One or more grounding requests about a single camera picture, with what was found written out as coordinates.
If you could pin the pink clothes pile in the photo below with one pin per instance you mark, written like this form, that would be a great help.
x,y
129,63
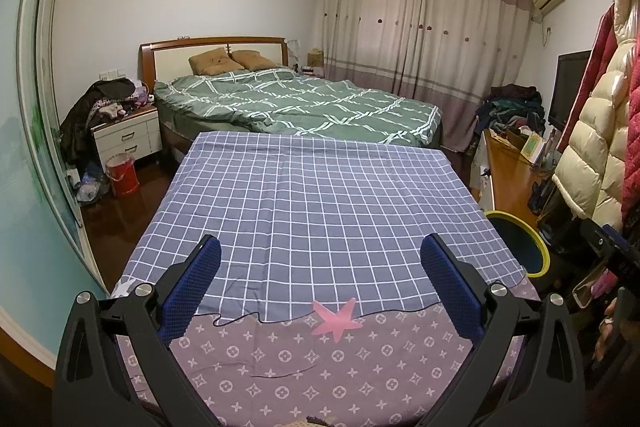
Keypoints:
x,y
120,107

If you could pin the dark clothes pile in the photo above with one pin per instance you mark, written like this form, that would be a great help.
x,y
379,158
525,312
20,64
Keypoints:
x,y
510,112

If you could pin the dark bin with yellow rim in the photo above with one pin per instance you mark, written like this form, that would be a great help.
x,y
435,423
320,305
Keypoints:
x,y
515,242

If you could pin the cream puffer jacket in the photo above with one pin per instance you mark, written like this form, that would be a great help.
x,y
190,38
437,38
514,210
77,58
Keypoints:
x,y
585,157

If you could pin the sliding door wardrobe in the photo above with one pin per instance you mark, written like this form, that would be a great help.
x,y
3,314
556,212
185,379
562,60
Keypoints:
x,y
30,157

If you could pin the blue checked tablecloth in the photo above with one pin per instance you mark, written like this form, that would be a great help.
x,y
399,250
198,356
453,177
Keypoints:
x,y
320,207

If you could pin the plastic bags on floor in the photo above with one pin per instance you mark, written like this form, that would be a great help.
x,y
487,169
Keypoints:
x,y
92,187

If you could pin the green patterned box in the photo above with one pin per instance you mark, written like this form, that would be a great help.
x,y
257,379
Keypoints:
x,y
534,148

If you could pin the wooden desk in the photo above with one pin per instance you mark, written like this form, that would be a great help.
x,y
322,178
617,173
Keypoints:
x,y
510,177

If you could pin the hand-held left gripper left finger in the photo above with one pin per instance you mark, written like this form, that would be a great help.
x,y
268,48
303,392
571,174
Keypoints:
x,y
192,287

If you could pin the wooden bed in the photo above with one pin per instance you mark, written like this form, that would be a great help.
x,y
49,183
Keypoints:
x,y
170,54

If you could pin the pink white curtain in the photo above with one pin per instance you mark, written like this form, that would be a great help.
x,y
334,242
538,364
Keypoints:
x,y
425,47

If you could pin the dark jacket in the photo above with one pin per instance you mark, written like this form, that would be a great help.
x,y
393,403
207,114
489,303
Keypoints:
x,y
77,122

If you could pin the red bucket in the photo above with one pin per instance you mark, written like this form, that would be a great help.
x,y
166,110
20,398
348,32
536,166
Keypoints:
x,y
122,177

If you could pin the person's right hand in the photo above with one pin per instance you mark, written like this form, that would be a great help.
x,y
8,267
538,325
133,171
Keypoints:
x,y
607,332

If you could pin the wall switch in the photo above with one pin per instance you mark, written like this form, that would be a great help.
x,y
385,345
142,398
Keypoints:
x,y
111,73

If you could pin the white nightstand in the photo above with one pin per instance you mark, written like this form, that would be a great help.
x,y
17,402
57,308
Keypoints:
x,y
127,137

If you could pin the black television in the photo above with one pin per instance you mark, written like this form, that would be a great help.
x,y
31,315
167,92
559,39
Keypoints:
x,y
570,87

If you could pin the small brown pillow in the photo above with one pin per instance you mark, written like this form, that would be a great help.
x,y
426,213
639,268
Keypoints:
x,y
252,59

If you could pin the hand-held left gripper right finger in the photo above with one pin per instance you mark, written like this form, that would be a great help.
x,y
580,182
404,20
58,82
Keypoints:
x,y
447,284

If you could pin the large brown pillow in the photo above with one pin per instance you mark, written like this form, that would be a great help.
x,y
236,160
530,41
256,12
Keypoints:
x,y
215,62

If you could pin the green checked quilt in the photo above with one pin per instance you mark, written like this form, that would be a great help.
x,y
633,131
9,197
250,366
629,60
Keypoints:
x,y
310,107

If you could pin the small cardboard box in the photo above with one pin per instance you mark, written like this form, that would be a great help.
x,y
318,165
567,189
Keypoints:
x,y
315,58

